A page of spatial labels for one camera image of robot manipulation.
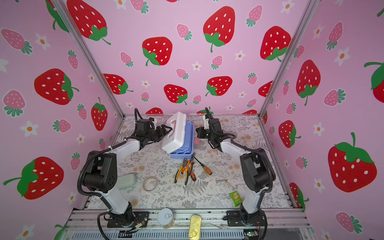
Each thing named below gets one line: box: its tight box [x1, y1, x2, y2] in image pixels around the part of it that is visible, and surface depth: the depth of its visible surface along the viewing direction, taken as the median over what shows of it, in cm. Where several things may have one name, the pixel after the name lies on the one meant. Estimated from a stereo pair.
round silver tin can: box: [157, 208, 174, 229], surface depth 72 cm
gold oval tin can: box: [188, 215, 202, 240], surface depth 70 cm
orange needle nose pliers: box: [174, 158, 188, 185], surface depth 91 cm
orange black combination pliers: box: [181, 152, 196, 181], surface depth 92 cm
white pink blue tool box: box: [161, 112, 195, 159], surface depth 90 cm
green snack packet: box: [228, 190, 243, 207], surface depth 81 cm
